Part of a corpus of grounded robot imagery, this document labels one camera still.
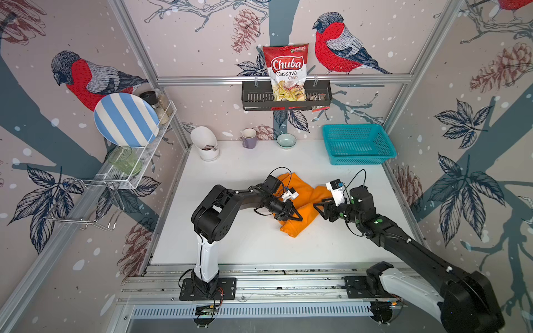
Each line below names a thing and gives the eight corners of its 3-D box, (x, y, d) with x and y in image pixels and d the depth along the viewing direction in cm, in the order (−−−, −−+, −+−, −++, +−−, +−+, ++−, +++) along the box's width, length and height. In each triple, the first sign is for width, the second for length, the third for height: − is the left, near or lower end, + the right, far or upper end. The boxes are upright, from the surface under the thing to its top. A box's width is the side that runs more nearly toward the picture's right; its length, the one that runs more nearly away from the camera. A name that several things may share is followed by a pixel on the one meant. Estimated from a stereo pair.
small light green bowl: (276, 148, 119) (276, 145, 116) (276, 136, 125) (276, 133, 123) (296, 148, 118) (296, 145, 116) (295, 136, 125) (295, 133, 123)
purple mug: (240, 148, 118) (239, 140, 113) (242, 135, 125) (241, 128, 120) (256, 148, 118) (255, 140, 113) (257, 135, 125) (256, 127, 120)
